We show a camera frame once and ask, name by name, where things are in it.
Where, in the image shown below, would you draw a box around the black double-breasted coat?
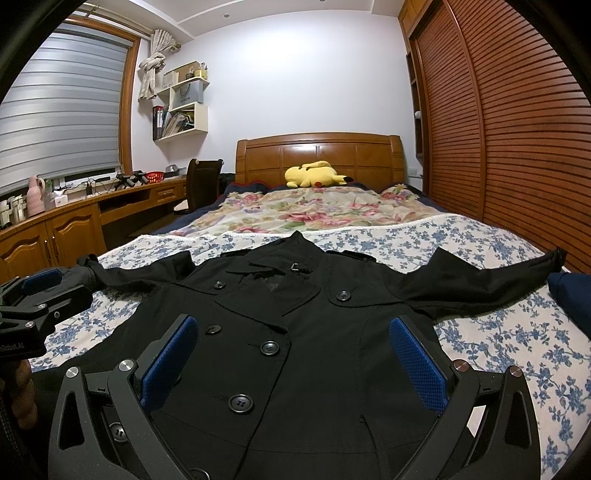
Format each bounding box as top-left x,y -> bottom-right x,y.
27,230 -> 568,480

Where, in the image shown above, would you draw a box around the person left hand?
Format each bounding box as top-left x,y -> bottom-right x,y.
11,360 -> 37,429

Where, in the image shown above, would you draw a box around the long wooden desk cabinet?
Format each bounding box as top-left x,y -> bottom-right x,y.
1,178 -> 185,282

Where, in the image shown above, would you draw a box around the pink bottle on desk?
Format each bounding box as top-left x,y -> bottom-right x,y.
26,175 -> 45,218

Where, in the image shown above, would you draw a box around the red basket on desk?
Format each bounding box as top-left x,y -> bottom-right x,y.
144,171 -> 164,184

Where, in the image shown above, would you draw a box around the grey window roller blind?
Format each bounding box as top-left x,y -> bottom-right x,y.
1,23 -> 132,194

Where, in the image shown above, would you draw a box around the dark blue pillow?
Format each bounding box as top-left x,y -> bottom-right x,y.
547,273 -> 591,338

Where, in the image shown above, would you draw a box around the dark brown desk chair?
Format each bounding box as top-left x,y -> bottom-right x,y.
173,159 -> 223,214

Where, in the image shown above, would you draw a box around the pink floral beige quilt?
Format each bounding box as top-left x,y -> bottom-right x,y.
163,183 -> 441,237

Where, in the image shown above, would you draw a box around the tied beige curtain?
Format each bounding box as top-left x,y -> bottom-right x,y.
138,29 -> 179,101

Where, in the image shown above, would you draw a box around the yellow Pikachu plush toy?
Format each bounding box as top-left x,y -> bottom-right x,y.
284,161 -> 353,188

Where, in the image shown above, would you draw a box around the wooden bed headboard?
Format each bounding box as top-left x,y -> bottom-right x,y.
235,132 -> 406,192

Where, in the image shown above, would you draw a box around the brown louvered wardrobe doors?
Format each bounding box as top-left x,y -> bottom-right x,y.
399,1 -> 590,272

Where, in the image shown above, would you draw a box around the white wall shelf unit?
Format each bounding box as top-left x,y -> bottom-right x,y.
152,61 -> 209,143

